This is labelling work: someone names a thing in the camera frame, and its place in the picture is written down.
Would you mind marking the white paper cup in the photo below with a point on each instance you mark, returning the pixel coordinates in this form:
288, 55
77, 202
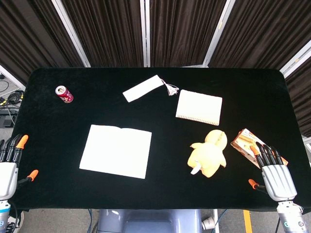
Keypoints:
208, 223

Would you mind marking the white spiral-bound notebook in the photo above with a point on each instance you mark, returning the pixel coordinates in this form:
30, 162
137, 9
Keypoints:
199, 106

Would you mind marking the brown curtain screen panel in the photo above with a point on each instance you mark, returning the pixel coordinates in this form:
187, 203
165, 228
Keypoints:
301, 92
262, 29
31, 31
107, 31
182, 31

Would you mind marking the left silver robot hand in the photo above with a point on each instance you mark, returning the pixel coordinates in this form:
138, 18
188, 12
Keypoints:
8, 177

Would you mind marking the orange snack box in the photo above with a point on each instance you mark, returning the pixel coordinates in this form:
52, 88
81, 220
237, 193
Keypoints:
245, 140

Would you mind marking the red soda can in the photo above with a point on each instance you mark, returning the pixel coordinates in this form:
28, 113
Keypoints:
65, 94

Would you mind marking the yellow plush duck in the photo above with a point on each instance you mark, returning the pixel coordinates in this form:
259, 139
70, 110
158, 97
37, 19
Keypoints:
209, 155

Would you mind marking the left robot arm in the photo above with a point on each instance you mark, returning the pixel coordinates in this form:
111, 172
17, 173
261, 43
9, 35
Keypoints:
3, 216

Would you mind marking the white bookmark with tassel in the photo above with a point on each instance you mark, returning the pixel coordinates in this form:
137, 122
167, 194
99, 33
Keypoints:
142, 88

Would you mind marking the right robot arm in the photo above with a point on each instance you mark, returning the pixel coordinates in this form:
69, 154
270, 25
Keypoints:
291, 216

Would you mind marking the white table leg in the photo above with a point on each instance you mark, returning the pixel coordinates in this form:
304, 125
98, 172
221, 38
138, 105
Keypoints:
215, 221

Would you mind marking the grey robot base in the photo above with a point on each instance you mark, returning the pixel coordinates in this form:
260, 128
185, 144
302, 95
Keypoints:
150, 222

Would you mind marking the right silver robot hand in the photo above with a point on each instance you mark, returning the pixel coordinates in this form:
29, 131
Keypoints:
279, 182

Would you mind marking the black tablecloth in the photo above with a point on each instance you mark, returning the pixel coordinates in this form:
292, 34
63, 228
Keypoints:
155, 194

